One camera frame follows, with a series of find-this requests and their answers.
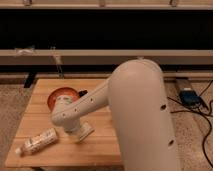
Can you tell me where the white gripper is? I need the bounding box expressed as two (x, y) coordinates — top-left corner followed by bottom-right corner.
(65, 121), (95, 144)

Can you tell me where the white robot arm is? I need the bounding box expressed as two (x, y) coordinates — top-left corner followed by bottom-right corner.
(51, 59), (182, 171)

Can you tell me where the orange ceramic cup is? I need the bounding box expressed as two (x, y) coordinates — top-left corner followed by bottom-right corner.
(47, 87), (80, 110)

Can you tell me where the wooden table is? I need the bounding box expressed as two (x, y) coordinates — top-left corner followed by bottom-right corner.
(5, 79), (121, 167)

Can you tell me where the black rectangular phone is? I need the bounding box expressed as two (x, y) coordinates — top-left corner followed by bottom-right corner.
(78, 90), (88, 97)

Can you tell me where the black table leg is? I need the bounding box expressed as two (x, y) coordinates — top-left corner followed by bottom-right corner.
(24, 71), (37, 88)

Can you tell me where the blue power adapter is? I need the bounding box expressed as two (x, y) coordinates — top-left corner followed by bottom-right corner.
(179, 90), (200, 106)

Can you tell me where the black cable on floor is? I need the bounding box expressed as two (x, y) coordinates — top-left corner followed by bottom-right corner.
(167, 79), (213, 169)

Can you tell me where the white horizontal rail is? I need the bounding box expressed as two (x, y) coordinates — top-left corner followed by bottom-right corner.
(0, 49), (213, 65)

